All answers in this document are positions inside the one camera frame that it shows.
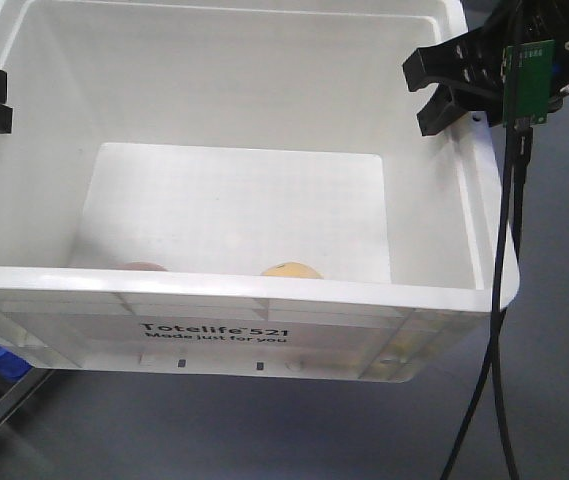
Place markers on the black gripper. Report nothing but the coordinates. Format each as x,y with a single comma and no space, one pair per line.
467,68

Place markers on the pink round plush toy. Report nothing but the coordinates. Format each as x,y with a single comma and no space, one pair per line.
142,266

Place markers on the white plastic tote box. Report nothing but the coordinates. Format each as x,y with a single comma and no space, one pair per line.
219,139

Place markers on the yellow round plush toy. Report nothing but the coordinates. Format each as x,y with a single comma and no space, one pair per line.
292,270

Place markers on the green circuit board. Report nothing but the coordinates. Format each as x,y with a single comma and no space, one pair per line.
535,66

